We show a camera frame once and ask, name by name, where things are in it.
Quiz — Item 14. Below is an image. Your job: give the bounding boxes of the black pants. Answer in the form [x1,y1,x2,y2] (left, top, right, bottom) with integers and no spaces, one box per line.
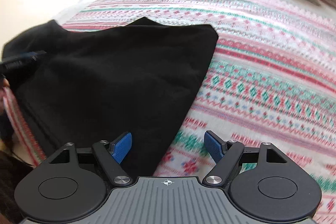
[2,18,218,177]

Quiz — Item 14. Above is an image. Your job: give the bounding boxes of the patterned knit bedspread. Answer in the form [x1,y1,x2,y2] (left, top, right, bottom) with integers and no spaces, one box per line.
[2,0,336,224]

